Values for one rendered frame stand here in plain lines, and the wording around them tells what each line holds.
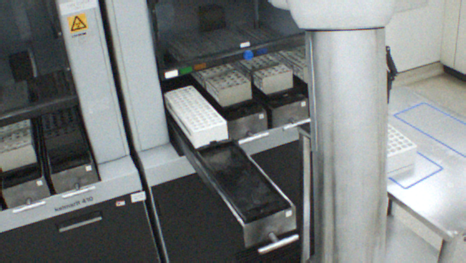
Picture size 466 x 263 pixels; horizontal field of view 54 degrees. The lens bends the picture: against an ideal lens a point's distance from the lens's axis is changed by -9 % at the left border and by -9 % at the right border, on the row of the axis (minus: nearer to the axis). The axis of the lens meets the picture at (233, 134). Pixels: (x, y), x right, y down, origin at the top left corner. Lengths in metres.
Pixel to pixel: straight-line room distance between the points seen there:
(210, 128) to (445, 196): 0.65
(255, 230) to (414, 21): 2.64
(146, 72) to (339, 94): 0.94
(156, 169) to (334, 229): 0.93
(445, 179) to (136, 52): 0.91
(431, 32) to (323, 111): 3.14
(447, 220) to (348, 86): 0.61
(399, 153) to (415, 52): 2.48
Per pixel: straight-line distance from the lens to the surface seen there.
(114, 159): 1.55
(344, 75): 0.57
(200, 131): 1.36
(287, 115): 1.59
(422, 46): 3.68
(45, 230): 1.55
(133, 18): 1.40
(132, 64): 1.43
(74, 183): 1.46
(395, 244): 1.84
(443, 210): 1.15
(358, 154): 0.60
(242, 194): 1.21
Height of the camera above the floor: 1.54
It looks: 31 degrees down
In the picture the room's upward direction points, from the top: 6 degrees counter-clockwise
